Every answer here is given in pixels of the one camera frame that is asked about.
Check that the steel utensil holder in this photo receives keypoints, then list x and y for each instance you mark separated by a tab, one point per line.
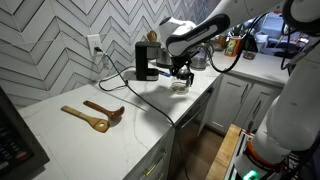
163	58

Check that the built-in dishwasher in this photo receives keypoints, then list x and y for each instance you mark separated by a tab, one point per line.
196	133

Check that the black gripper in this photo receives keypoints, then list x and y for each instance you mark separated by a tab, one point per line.
181	63

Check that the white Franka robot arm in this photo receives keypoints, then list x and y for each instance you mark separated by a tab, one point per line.
296	110

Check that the small brown dish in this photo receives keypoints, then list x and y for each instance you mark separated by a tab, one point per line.
249	55

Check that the glass coffee pot black lid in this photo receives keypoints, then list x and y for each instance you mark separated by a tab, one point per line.
180	87

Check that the light wooden slotted spatula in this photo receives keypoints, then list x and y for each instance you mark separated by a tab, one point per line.
86	117

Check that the white wall outlet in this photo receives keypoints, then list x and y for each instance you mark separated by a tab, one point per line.
94	42

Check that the dark wooden spoon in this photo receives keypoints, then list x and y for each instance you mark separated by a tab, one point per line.
106	111

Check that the wooden spoon round head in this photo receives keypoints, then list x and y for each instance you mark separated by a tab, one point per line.
152	36

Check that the wooden topped robot cart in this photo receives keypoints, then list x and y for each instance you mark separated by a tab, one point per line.
225	153

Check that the green orange can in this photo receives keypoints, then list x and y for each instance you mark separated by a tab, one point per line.
233	46

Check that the black drip coffee maker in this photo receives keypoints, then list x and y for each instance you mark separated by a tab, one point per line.
144	61

